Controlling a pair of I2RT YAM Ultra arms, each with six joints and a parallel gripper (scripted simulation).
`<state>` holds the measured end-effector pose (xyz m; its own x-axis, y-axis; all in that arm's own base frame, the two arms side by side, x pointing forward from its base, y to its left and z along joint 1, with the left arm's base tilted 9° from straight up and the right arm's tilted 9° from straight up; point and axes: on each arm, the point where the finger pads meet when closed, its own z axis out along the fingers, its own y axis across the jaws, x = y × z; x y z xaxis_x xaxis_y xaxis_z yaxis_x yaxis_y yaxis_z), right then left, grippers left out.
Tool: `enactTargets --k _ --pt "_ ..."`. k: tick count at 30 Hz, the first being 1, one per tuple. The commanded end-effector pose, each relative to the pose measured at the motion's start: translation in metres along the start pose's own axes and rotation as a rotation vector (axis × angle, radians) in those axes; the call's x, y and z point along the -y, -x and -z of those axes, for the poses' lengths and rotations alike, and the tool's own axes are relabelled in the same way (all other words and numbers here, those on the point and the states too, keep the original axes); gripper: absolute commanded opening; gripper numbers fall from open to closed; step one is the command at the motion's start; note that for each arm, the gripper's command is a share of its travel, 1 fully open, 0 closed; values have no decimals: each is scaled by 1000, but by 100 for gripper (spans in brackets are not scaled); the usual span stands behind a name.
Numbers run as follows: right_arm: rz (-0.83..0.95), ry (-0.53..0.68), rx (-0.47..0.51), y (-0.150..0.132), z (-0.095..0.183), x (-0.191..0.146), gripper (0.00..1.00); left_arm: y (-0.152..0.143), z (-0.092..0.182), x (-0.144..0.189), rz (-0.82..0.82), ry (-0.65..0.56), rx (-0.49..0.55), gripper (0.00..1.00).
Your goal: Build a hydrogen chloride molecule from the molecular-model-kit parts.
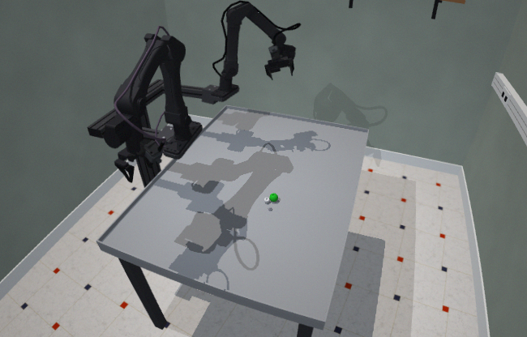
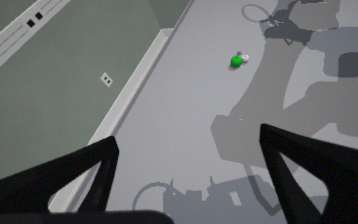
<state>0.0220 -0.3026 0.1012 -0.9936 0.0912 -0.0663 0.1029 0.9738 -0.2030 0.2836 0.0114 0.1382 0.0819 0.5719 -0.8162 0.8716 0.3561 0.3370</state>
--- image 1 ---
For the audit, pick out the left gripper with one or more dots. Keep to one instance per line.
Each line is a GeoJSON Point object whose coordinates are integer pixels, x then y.
{"type": "Point", "coordinates": [273, 64]}

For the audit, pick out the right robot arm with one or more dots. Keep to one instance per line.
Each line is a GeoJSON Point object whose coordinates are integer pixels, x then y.
{"type": "Point", "coordinates": [118, 131]}

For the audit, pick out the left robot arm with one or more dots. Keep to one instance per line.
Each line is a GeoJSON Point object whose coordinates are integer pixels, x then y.
{"type": "Point", "coordinates": [234, 18]}

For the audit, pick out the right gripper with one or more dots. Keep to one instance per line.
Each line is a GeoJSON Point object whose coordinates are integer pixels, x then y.
{"type": "Point", "coordinates": [134, 148]}

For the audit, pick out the grey table edge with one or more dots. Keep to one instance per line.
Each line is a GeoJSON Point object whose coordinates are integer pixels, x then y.
{"type": "Point", "coordinates": [245, 298]}

